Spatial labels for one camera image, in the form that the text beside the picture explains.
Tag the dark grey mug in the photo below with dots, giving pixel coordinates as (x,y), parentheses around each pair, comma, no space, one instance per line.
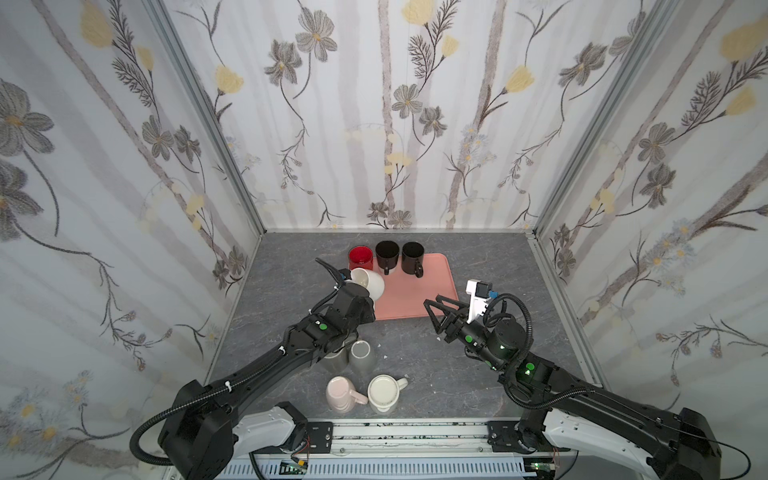
(335,362)

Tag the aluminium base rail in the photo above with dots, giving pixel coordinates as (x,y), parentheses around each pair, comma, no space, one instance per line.
(428,449)

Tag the light grey mug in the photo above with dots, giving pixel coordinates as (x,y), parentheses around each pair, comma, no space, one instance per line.
(362,358)

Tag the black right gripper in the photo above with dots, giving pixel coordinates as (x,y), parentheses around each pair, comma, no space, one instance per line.
(455,321)

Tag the white ribbed mug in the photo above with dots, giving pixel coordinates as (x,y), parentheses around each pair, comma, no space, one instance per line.
(370,280)

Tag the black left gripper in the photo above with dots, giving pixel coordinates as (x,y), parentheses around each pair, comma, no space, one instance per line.
(369,315)

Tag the black mug white rim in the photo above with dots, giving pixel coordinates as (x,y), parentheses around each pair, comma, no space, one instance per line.
(412,259)

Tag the pink mug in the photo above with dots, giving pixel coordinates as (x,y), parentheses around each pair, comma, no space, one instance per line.
(342,396)

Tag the cream mug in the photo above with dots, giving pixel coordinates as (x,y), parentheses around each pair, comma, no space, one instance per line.
(384,392)

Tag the black mug white base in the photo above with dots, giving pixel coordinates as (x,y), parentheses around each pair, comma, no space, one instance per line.
(387,255)

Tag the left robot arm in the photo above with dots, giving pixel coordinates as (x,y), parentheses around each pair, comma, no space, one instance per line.
(205,428)

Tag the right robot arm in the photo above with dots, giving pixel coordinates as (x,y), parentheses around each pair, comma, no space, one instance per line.
(678,445)

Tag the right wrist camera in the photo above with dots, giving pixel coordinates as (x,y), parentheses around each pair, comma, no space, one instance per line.
(481,294)

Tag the red mug black handle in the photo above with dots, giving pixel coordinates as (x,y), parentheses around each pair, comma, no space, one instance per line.
(361,257)

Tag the pink plastic tray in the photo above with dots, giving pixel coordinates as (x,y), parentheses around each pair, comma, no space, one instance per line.
(404,294)

